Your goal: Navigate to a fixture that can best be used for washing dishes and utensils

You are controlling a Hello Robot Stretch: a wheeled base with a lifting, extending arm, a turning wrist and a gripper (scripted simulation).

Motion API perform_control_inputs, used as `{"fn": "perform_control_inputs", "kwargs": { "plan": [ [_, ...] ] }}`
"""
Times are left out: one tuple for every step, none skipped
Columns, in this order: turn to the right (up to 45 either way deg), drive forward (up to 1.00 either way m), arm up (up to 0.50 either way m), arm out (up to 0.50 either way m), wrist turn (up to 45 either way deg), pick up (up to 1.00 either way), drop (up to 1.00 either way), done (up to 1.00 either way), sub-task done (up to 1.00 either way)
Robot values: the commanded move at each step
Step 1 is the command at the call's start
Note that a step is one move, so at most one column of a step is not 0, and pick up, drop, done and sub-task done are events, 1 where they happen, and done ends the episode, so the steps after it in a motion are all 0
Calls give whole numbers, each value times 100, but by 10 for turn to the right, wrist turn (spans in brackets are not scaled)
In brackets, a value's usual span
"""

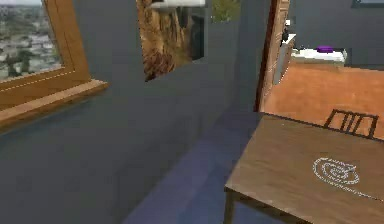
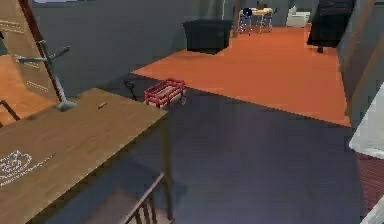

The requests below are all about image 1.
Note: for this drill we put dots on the brown wooden room door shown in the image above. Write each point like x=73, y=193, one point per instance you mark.
x=271, y=53

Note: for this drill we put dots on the brown wooden table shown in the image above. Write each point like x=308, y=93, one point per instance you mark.
x=293, y=166

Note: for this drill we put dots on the white low cabinet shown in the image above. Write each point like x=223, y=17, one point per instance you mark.
x=318, y=56

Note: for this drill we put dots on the wooden framed window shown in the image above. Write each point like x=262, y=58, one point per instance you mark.
x=68, y=50

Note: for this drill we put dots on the purple flat object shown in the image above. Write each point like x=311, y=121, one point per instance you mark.
x=324, y=49

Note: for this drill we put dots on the dark slatted chair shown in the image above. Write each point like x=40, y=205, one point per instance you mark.
x=350, y=124

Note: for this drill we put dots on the brown framed wall picture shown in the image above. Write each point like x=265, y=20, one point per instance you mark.
x=163, y=36

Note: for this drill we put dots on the dark framed wall picture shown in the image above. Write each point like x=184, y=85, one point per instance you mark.
x=366, y=3

